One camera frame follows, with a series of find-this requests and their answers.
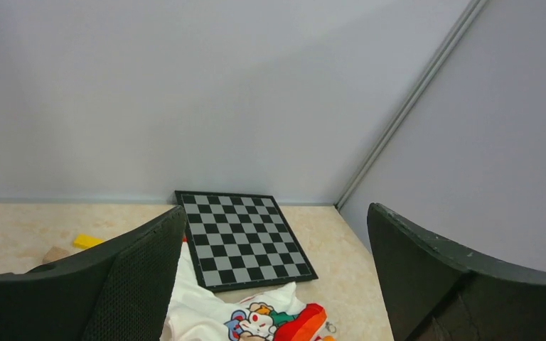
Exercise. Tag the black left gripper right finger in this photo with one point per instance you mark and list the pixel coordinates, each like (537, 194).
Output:
(437, 289)

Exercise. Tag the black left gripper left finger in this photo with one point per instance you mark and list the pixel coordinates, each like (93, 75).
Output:
(117, 290)

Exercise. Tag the white colourful cartoon jacket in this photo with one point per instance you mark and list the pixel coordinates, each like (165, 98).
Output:
(195, 313)

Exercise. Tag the yellow block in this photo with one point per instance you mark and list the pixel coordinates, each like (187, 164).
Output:
(83, 241)

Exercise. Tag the tan wooden block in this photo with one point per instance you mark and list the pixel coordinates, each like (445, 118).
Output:
(54, 254)

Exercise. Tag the black grey checkerboard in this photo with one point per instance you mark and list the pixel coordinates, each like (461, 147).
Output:
(241, 241)

